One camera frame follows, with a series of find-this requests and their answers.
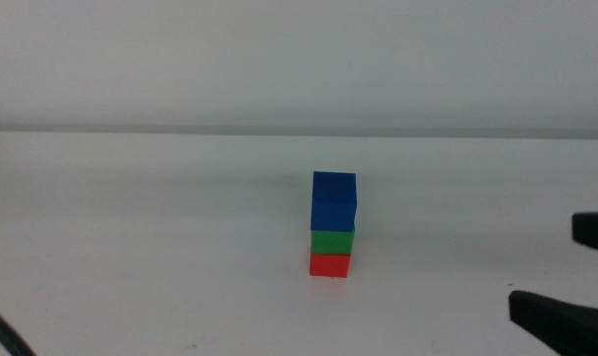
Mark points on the red cube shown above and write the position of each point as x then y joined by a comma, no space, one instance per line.
329,266

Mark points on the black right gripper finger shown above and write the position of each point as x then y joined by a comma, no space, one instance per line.
597,230
570,326

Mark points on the blue cube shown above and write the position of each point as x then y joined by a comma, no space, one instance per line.
333,203

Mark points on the green cube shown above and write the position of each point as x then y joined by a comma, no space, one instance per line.
332,242

